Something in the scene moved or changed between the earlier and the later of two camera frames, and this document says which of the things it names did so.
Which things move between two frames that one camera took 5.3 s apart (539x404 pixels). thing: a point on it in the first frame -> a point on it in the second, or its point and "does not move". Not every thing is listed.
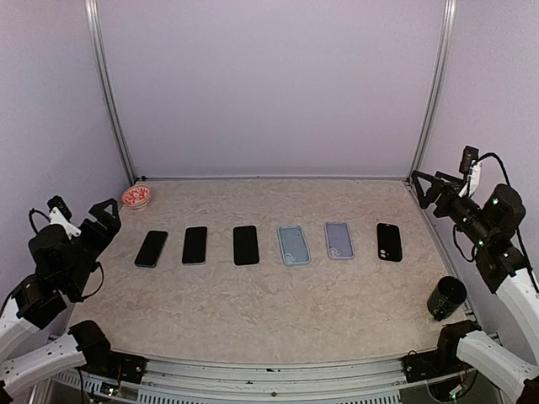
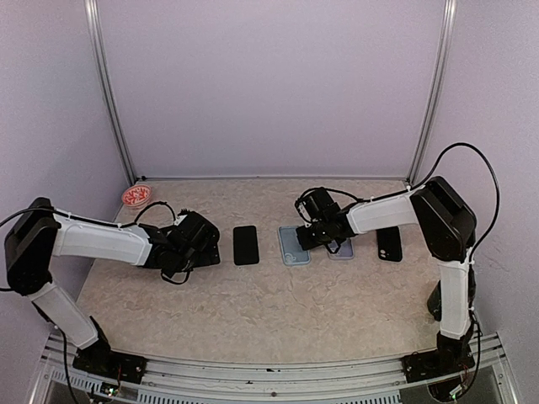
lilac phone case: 338,241 does not move
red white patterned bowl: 136,196 does not move
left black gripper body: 102,238 -> 204,258
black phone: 245,246 does not move
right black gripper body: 446,209 -> 319,237
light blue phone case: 293,246 does not move
